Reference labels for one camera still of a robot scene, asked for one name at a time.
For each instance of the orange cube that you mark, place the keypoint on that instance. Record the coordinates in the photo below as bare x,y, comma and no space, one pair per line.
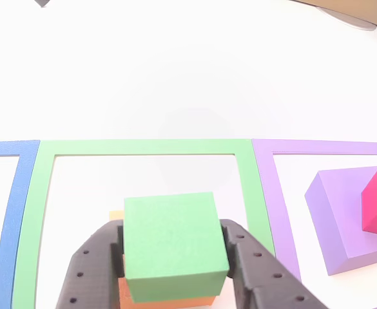
162,304

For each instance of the blue square frame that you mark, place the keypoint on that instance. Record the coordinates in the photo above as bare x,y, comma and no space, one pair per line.
14,219

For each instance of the cardboard box polymaker logo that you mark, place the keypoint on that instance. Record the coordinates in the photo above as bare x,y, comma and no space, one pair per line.
362,9

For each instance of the green cube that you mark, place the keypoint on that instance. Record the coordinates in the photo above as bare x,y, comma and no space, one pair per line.
172,238

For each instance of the green square frame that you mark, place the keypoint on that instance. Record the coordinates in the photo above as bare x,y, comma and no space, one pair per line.
143,146

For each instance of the grey metal rod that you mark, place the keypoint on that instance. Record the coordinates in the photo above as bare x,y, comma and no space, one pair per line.
41,2

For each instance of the large purple cube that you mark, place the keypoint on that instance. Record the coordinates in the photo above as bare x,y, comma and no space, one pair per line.
336,212

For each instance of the purple square frame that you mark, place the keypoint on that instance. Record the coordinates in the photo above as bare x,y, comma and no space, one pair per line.
278,206

